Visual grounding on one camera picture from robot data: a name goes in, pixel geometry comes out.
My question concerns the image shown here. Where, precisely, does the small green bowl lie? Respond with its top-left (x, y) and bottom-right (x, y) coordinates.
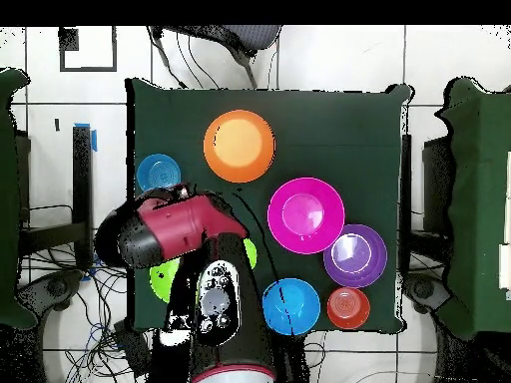
top-left (243, 237), bottom-right (258, 270)

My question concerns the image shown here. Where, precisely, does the blue bowl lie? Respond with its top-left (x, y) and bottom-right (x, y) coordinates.
top-left (261, 277), bottom-right (321, 337)

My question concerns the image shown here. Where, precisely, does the black power strip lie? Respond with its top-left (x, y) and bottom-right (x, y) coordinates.
top-left (113, 318), bottom-right (153, 378)

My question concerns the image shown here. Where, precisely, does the blue cup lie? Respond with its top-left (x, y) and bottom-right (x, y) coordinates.
top-left (136, 153), bottom-right (182, 192)

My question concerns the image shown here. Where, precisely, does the black metal frame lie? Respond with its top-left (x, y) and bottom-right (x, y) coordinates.
top-left (17, 125), bottom-right (95, 272)
top-left (398, 133), bottom-right (454, 264)

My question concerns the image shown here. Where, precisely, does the large pink bowl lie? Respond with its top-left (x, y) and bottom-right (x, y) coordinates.
top-left (266, 177), bottom-right (346, 255)

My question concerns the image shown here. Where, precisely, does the purple bowl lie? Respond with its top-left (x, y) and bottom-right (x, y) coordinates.
top-left (322, 223), bottom-right (388, 289)

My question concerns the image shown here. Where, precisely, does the large green bowl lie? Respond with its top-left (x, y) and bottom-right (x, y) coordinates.
top-left (149, 257), bottom-right (181, 304)

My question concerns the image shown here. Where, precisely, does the green cloth on side table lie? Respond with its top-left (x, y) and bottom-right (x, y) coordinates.
top-left (434, 77), bottom-right (511, 340)
top-left (0, 67), bottom-right (39, 330)

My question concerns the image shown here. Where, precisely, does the large orange bowl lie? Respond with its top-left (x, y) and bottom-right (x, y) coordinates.
top-left (203, 109), bottom-right (276, 184)

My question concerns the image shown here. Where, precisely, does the tangle of cables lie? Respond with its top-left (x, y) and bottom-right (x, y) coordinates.
top-left (19, 238), bottom-right (149, 383)

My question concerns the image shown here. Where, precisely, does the grey office chair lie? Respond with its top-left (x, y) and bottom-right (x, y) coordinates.
top-left (149, 25), bottom-right (284, 89)

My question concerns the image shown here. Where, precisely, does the orange cup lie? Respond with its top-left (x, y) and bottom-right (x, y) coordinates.
top-left (326, 286), bottom-right (371, 331)

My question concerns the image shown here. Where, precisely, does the dark green tablecloth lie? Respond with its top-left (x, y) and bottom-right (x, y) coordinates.
top-left (125, 77), bottom-right (412, 334)

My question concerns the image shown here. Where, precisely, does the black chair base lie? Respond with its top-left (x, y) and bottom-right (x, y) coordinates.
top-left (17, 269), bottom-right (85, 312)
top-left (402, 272), bottom-right (452, 316)

